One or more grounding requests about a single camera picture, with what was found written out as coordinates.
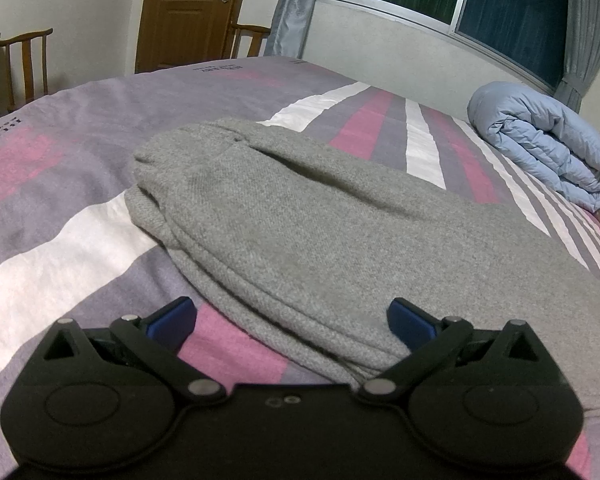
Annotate brown wooden door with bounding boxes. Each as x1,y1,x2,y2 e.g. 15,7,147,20
135,0,242,73

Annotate grey pants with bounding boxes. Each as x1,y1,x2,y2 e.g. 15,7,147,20
125,118,600,416

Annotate right grey curtain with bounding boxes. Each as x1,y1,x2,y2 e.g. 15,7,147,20
554,0,600,113

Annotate wooden chair by wall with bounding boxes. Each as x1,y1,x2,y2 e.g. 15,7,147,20
0,28,54,112

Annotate folded light blue duvet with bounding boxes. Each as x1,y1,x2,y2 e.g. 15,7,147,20
467,81,600,212

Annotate striped pink purple bedsheet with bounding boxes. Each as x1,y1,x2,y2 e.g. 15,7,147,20
0,58,600,479

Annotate left grey curtain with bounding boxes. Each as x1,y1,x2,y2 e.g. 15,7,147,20
264,0,316,58

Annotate wooden chair by curtain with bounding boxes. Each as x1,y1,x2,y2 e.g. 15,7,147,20
227,22,272,60

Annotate grey curtain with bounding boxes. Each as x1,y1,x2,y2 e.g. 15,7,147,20
554,0,600,113
264,0,316,58

